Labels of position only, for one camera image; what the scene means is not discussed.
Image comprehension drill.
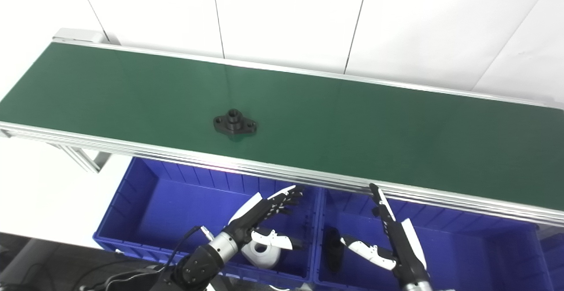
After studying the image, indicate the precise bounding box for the black cylindrical part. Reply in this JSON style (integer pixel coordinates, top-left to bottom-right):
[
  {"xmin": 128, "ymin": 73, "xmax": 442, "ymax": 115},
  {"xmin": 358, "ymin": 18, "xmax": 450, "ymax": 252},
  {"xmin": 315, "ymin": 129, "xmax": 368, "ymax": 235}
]
[{"xmin": 325, "ymin": 227, "xmax": 344, "ymax": 274}]

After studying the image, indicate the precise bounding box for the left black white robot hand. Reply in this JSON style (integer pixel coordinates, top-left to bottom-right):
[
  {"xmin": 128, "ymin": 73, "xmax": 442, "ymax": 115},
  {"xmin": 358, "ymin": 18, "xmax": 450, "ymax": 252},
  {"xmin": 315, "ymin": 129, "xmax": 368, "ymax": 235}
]
[{"xmin": 223, "ymin": 185, "xmax": 305, "ymax": 251}]

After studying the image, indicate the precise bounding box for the white plastic ring part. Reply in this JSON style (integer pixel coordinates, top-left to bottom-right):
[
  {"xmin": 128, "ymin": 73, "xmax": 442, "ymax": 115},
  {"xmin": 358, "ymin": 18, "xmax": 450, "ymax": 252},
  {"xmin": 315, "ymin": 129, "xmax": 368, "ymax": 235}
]
[{"xmin": 241, "ymin": 238, "xmax": 282, "ymax": 269}]

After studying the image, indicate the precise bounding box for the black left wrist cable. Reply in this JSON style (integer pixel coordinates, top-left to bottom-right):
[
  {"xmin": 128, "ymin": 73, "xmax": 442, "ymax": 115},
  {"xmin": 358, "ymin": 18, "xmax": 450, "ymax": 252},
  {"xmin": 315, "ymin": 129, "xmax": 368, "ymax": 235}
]
[{"xmin": 163, "ymin": 225, "xmax": 215, "ymax": 272}]

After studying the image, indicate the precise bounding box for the aluminium conveyor support leg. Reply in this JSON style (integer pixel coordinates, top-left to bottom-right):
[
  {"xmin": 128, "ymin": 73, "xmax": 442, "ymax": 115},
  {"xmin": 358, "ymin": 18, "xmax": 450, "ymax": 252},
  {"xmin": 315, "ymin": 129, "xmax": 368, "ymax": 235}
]
[{"xmin": 48, "ymin": 144, "xmax": 111, "ymax": 173}]

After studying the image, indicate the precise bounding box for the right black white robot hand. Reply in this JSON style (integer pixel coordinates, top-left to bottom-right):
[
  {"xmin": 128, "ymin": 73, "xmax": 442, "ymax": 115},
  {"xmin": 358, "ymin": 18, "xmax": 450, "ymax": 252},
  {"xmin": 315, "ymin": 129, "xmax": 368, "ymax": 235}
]
[{"xmin": 339, "ymin": 183, "xmax": 434, "ymax": 285}]

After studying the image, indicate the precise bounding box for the black flanged metal part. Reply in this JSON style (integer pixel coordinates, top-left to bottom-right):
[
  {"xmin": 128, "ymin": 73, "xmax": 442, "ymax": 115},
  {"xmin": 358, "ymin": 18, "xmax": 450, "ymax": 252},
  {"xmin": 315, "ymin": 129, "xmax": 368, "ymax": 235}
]
[{"xmin": 213, "ymin": 109, "xmax": 257, "ymax": 137}]

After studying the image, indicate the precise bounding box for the green conveyor belt aluminium frame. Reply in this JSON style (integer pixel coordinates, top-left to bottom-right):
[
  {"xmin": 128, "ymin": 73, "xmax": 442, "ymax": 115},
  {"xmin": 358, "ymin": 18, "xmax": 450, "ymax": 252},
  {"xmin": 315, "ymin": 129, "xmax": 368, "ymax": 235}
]
[{"xmin": 0, "ymin": 28, "xmax": 564, "ymax": 228}]

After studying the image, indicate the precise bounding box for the blue plastic bin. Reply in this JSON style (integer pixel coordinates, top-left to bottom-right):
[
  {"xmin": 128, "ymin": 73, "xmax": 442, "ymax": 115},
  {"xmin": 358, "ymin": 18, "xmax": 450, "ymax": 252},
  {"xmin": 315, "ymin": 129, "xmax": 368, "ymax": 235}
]
[
  {"xmin": 93, "ymin": 157, "xmax": 322, "ymax": 289},
  {"xmin": 535, "ymin": 225, "xmax": 564, "ymax": 291},
  {"xmin": 312, "ymin": 188, "xmax": 551, "ymax": 291}
]

